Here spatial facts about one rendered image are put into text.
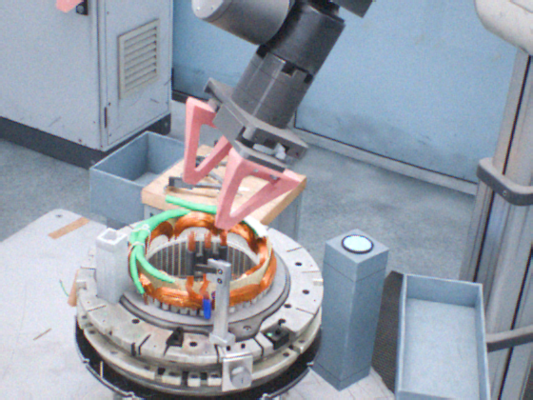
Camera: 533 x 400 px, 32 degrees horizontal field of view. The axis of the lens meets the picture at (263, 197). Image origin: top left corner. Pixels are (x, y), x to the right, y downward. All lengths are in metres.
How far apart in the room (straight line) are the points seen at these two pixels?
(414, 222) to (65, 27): 1.48
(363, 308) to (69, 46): 2.28
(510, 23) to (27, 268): 1.00
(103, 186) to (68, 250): 0.34
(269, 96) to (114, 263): 0.42
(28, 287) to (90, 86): 1.87
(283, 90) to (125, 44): 2.79
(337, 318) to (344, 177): 2.33
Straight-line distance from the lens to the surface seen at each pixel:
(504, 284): 1.44
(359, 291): 1.43
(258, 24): 0.76
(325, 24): 0.79
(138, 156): 1.65
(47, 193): 3.59
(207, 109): 0.86
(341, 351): 1.50
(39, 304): 1.71
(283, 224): 1.52
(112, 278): 1.16
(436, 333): 1.30
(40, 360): 1.59
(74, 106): 3.64
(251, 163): 0.77
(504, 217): 1.39
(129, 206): 1.52
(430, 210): 3.64
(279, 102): 0.80
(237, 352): 1.10
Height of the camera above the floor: 1.80
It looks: 30 degrees down
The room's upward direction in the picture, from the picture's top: 4 degrees clockwise
